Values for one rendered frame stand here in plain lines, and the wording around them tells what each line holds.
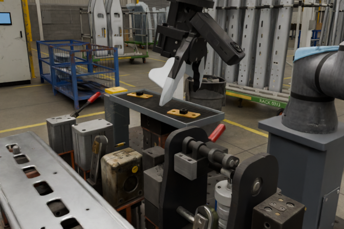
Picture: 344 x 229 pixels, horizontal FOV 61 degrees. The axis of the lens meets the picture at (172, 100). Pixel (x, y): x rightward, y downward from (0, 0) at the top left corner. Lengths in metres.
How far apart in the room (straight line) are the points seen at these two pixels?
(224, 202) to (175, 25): 0.34
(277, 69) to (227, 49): 4.31
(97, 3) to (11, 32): 3.13
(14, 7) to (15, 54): 0.97
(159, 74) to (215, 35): 0.12
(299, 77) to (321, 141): 0.18
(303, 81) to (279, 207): 0.45
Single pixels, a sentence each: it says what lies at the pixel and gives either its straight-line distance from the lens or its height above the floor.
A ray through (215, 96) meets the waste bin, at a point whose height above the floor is 0.55.
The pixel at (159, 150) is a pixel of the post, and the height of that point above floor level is 1.10.
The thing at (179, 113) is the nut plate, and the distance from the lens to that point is 0.77.
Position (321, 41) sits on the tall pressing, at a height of 0.89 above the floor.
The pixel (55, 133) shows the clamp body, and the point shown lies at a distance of 1.09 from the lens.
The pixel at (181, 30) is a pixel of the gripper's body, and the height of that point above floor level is 1.38.
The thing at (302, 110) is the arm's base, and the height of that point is 1.16.
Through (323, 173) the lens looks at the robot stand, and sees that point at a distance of 0.91.
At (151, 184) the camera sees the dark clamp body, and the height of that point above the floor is 1.06.
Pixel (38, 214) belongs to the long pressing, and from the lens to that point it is 0.73.
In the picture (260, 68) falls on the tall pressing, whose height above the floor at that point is 0.65.
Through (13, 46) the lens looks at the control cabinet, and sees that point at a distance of 7.21.
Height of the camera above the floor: 1.40
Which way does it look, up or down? 15 degrees down
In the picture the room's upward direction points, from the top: straight up
